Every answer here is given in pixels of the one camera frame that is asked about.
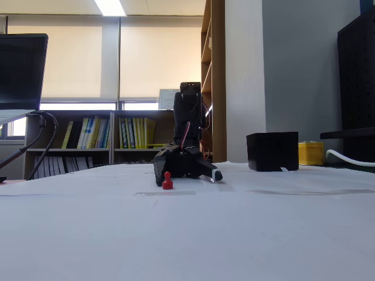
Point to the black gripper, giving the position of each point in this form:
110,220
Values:
179,164

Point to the small red pawn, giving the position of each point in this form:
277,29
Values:
167,185

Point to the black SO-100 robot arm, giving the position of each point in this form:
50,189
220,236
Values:
189,117

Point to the black open box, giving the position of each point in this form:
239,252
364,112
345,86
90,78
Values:
271,152

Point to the yellow container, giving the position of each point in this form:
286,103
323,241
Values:
310,153

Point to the clear tape strip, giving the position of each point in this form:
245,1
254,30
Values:
225,185
164,193

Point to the flat-lying yellow book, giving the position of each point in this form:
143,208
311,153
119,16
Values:
155,145

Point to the wide yellow book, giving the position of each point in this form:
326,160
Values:
150,131

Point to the low wooden bookshelf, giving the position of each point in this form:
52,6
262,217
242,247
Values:
70,112
146,112

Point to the framed white certificate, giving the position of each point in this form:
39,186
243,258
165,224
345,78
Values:
166,99

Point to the blue white book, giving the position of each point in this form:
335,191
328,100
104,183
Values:
89,133
105,134

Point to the yellow white book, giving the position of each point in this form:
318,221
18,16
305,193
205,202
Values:
83,133
96,133

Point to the white paper sheet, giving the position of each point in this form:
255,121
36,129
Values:
88,183

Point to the tall wooden bookshelf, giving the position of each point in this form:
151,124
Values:
218,73

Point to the black book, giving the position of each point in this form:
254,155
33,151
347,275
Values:
75,134

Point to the beige roller blind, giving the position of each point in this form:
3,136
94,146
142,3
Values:
70,58
161,55

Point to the thin yellow book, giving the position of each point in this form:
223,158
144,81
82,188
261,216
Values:
67,135

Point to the black pegboard shelf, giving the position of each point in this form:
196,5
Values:
345,134

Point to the green perforated mat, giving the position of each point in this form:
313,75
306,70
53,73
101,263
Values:
351,169

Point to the ceiling light panel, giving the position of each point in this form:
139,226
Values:
110,6

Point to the black laptop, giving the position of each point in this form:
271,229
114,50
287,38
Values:
20,70

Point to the black pegboard panel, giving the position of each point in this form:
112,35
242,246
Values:
357,76

